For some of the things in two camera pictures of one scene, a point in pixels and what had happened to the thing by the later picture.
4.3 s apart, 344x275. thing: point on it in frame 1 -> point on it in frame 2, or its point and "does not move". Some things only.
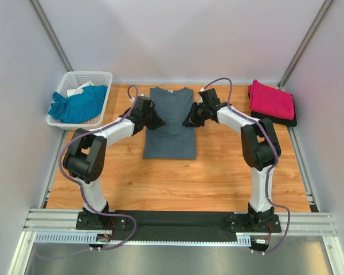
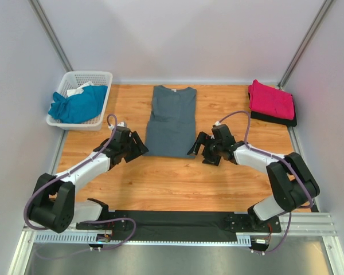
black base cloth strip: (176, 226) does not move
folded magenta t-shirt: (268, 100) does not move
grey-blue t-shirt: (171, 140) does not move
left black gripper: (159, 122) -> (139, 146)
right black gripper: (191, 119) -> (202, 139)
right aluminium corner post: (304, 44) does not move
